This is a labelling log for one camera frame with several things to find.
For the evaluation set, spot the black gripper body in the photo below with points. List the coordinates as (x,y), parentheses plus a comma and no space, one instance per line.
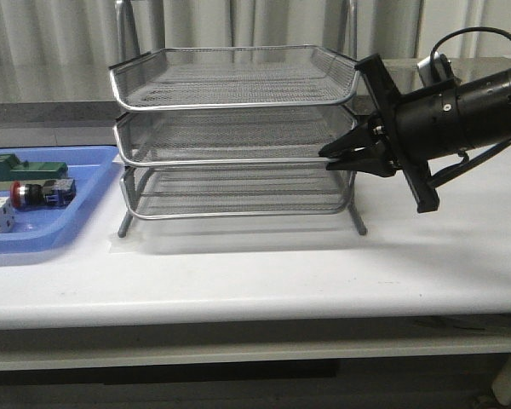
(419,126)

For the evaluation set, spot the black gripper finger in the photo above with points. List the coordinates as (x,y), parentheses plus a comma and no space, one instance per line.
(373,160)
(361,139)

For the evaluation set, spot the silver mesh tray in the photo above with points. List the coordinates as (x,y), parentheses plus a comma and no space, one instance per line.
(174,192)
(264,135)
(234,77)

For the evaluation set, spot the red emergency stop button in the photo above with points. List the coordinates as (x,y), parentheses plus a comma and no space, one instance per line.
(50,193)

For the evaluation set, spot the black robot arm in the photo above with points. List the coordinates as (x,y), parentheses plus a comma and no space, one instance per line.
(484,107)

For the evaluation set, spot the dark rear countertop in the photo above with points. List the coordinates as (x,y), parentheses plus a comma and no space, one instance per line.
(82,93)

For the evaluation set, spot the blue plastic tray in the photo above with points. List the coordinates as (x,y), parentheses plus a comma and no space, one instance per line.
(42,229)

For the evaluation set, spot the green electrical module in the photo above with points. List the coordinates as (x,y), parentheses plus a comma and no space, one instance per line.
(13,169)

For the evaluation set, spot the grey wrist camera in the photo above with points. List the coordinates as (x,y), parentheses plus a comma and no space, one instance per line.
(435,70)

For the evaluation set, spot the grey metal rack frame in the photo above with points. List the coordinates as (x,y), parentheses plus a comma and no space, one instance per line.
(129,48)

